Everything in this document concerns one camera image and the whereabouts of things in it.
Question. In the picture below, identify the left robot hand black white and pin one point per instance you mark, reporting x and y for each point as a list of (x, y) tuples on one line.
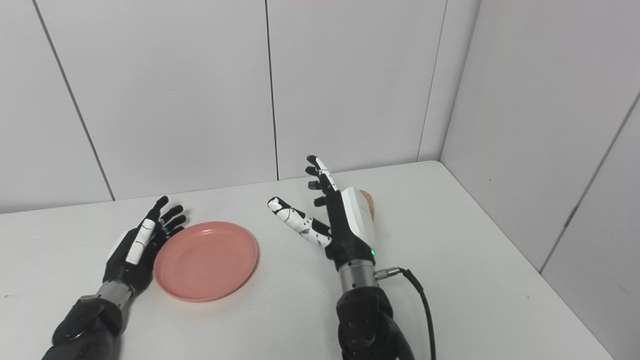
[(137, 245)]

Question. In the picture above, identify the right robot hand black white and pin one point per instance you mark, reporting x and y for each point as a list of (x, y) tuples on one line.
[(340, 220)]

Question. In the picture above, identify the bread roll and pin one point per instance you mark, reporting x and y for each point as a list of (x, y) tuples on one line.
[(369, 202)]

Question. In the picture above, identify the pink round plate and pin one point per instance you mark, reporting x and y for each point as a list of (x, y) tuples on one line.
[(206, 261)]

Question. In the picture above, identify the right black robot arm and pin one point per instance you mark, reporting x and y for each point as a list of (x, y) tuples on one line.
[(367, 315)]

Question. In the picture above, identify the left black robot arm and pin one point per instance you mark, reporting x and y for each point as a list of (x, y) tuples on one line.
[(87, 325)]

